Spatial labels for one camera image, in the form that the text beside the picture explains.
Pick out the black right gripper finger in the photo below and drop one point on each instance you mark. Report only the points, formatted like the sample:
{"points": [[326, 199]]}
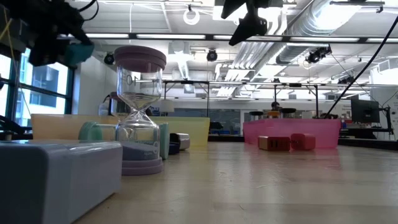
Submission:
{"points": [[252, 26], [231, 6]]}

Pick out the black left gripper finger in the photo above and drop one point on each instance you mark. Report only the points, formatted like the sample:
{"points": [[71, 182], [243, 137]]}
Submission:
{"points": [[84, 39], [46, 53]]}

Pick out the teal mini digital clock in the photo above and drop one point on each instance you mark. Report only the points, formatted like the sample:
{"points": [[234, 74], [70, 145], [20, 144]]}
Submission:
{"points": [[79, 53]]}

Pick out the black sand timer red sand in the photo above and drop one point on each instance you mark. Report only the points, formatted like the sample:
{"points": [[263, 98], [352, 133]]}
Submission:
{"points": [[256, 113]]}

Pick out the orange sand timer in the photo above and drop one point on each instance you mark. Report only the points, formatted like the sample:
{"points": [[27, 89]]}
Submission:
{"points": [[273, 114]]}

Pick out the large red USB charger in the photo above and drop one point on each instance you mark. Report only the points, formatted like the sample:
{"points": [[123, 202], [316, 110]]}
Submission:
{"points": [[273, 143]]}

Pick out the small red cube charger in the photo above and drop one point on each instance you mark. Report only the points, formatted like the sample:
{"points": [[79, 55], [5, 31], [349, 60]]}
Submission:
{"points": [[303, 142]]}

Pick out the black ceiling spotlight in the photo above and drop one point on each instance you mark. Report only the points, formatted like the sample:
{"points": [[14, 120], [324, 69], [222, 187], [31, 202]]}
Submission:
{"points": [[212, 55], [109, 58]]}

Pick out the large window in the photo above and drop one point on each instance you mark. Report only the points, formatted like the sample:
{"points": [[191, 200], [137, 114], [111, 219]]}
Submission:
{"points": [[43, 87]]}

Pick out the black beam with light strips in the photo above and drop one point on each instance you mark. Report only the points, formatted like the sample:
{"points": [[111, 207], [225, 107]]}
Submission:
{"points": [[171, 36]]}

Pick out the person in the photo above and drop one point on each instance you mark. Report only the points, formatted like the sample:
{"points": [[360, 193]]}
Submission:
{"points": [[104, 107], [275, 105]]}

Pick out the orange translucent plastic bin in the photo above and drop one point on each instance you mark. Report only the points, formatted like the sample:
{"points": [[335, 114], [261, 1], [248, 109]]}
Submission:
{"points": [[62, 127]]}

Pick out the teal sand timer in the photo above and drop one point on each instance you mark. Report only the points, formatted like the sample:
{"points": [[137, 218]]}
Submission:
{"points": [[90, 132]]}

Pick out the yellow translucent plastic bin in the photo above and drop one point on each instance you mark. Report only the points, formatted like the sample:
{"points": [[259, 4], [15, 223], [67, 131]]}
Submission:
{"points": [[192, 130]]}

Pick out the pink translucent plastic bin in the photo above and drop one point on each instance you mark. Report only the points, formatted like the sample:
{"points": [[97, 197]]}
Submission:
{"points": [[323, 130]]}

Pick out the small white charger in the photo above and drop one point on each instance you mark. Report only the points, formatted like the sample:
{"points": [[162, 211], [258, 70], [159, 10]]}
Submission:
{"points": [[184, 140]]}

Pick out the black mini digital clock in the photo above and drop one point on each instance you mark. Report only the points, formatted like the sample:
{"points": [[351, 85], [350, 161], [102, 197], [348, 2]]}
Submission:
{"points": [[173, 144]]}

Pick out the black desktop monitor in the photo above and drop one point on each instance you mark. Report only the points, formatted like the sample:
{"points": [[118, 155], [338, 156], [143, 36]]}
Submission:
{"points": [[365, 111]]}

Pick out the silver ventilation duct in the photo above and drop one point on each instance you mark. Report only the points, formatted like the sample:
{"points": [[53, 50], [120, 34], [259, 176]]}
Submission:
{"points": [[311, 25]]}

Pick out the black ceiling camera rig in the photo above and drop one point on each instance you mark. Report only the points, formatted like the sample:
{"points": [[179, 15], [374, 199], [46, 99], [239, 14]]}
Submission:
{"points": [[317, 55]]}

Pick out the black aluminium table frame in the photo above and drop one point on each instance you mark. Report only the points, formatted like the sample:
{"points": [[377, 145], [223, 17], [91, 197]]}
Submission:
{"points": [[224, 137]]}

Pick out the lavender wall charger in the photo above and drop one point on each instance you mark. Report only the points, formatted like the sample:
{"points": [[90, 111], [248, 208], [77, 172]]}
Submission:
{"points": [[46, 180]]}

